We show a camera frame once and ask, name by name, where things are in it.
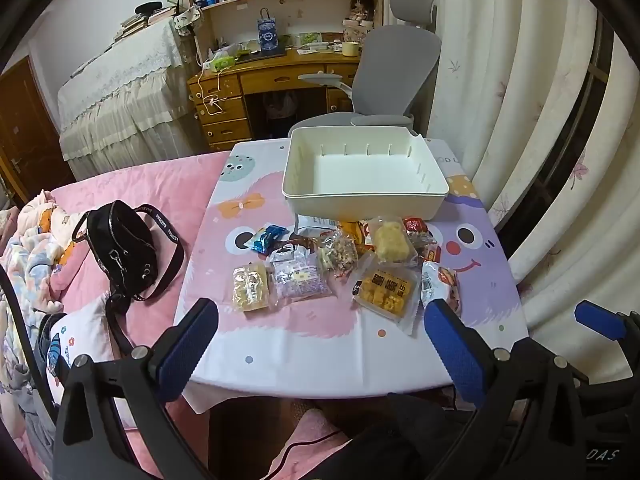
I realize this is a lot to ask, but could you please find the cartoon printed pillow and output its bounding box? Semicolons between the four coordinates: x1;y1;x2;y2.
45;292;137;432

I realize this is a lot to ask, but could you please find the person's dark clothing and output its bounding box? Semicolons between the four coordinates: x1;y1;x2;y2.
315;394;478;480

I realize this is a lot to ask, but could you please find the clear yellow cake packet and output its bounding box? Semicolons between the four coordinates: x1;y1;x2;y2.
367;216;419;266

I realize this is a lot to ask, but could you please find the white barcode snack packet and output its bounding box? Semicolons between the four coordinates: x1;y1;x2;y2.
295;212;342;239

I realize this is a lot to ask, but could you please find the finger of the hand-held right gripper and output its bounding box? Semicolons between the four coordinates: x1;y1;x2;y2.
574;300;640;356
570;376;632;480

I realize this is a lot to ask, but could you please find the clear nut mix packet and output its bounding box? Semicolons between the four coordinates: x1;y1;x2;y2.
316;227;360;277

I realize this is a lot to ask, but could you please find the blue gift bag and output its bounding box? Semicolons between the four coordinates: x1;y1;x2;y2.
257;8;279;53

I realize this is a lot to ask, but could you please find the white charger cable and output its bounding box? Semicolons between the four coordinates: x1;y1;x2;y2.
192;66;227;117

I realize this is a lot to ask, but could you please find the black shoulder bag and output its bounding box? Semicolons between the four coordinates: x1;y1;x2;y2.
71;200;186;357

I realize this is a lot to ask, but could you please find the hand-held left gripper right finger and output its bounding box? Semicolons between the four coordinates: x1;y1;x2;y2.
422;297;588;480

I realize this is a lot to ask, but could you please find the white plastic storage bin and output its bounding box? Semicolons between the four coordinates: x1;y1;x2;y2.
281;126;450;222

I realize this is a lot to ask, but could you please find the white tote bag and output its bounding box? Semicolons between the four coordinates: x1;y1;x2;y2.
342;22;377;44

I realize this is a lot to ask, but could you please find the clear packet of yellow cookies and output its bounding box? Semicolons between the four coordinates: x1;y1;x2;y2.
231;261;277;314

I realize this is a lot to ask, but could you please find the brown wooden door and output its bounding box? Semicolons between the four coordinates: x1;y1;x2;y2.
0;57;77;207

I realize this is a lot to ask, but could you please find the doll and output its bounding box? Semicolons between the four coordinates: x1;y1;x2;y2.
345;0;376;27

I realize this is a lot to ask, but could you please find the white purple snack packet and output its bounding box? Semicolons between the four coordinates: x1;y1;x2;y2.
269;247;335;304

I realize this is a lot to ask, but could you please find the cartoon printed tablecloth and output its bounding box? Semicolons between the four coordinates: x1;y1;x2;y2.
172;137;531;412

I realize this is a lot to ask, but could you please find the white floral curtain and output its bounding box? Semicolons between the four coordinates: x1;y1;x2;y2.
430;0;632;386

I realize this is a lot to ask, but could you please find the orange snack packet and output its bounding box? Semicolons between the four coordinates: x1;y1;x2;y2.
340;220;372;249

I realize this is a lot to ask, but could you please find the white plastic bag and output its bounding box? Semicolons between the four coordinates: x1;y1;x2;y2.
207;43;245;61

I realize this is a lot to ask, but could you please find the grey office chair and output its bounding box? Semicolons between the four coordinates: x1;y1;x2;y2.
287;0;442;142

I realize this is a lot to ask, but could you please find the thin black cable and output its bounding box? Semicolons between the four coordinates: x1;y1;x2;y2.
262;432;346;480

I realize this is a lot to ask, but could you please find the wooden desk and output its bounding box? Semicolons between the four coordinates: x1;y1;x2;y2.
187;47;373;154

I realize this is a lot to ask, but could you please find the white packet with red picture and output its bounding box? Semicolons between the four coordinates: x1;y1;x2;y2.
420;260;464;319

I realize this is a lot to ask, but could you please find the waste bin with bag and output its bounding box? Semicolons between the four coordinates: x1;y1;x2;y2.
265;92;299;121

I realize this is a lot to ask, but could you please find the orange cracker packet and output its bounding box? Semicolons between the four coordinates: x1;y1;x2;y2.
350;252;426;337

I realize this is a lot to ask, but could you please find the stack of books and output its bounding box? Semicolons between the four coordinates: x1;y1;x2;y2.
114;5;179;44

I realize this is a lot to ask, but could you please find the dark laptop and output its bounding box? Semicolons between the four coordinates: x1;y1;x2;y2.
235;49;287;64

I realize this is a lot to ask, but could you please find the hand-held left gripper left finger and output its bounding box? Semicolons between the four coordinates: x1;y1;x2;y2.
52;297;221;480

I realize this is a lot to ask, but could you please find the blue snack packet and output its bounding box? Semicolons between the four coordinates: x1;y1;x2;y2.
249;224;292;256

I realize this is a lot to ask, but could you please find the thick black cable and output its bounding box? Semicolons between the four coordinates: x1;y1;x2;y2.
0;267;57;413

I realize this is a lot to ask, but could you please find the floral hanging pouch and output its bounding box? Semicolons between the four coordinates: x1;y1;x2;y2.
172;4;205;36

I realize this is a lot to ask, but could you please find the small red snack packet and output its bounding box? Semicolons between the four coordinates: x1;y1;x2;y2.
402;217;434;241

